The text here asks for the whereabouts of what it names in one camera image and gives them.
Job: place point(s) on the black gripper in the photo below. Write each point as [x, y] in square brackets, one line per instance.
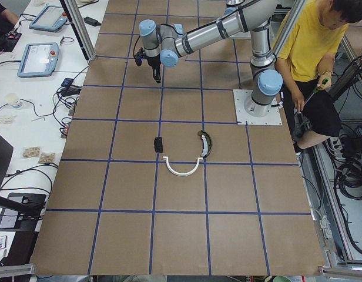
[153, 61]

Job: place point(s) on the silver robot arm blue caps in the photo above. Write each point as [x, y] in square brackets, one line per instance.
[164, 44]

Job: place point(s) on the small black plastic part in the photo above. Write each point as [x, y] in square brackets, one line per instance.
[158, 144]

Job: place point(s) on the black power adapter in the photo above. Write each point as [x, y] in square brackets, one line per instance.
[90, 21]

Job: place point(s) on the olive curved brake shoe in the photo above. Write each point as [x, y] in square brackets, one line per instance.
[206, 142]

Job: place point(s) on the near blue teach pendant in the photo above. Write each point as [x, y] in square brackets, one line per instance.
[38, 60]

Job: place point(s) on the blue teach pendant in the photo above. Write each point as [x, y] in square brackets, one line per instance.
[50, 19]
[38, 60]

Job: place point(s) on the far blue teach pendant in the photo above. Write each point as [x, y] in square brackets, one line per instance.
[50, 19]

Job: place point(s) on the bag of small parts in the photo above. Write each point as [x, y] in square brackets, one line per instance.
[46, 158]
[31, 152]

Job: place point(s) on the person in yellow shirt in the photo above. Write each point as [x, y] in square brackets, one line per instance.
[308, 55]

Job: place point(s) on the black monitor stand base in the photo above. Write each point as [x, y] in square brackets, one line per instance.
[21, 211]

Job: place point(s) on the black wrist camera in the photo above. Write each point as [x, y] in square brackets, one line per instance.
[139, 57]

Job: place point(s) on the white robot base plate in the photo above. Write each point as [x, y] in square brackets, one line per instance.
[250, 113]

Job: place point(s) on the aluminium frame post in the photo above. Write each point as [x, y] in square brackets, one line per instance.
[78, 26]

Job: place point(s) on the green handled reach tool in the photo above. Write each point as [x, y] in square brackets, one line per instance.
[309, 92]

